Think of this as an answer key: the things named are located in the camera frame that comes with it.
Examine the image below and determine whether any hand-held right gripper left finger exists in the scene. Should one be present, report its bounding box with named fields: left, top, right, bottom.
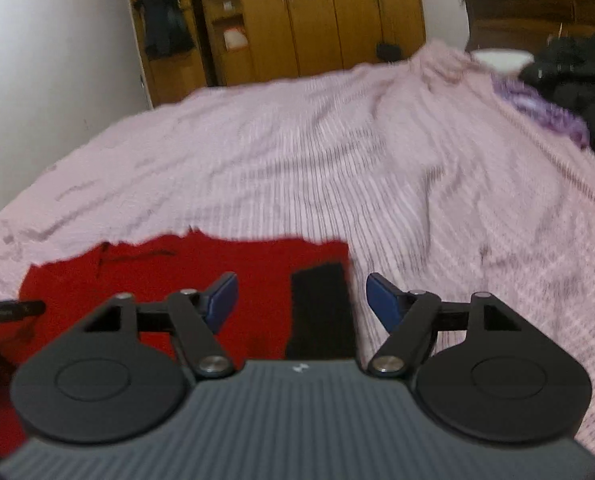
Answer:
left=82, top=272, right=239, bottom=379

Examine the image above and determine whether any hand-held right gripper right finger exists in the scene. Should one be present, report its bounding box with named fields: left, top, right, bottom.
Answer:
left=366, top=272, right=523, bottom=377

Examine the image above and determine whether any red knit sweater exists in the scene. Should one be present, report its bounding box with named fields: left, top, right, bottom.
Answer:
left=0, top=230, right=357, bottom=461

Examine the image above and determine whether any pink checked bed sheet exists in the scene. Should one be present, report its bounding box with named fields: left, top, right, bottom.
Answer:
left=0, top=40, right=595, bottom=461

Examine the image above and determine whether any purple cloth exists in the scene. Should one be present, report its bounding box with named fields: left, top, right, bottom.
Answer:
left=491, top=75, right=591, bottom=148

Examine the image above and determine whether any white pillow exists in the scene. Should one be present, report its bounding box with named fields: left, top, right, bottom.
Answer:
left=471, top=49, right=534, bottom=74

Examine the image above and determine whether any hanging dark garment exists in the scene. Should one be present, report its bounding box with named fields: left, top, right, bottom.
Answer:
left=133, top=0, right=197, bottom=59

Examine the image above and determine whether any wooden wardrobe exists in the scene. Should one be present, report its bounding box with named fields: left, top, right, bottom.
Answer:
left=98, top=0, right=427, bottom=109

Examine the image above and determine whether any black jacket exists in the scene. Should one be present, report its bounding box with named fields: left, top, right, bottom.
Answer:
left=520, top=27, right=595, bottom=163

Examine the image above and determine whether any brown wooden headboard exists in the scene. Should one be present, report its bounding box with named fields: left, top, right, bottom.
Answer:
left=464, top=0, right=595, bottom=56

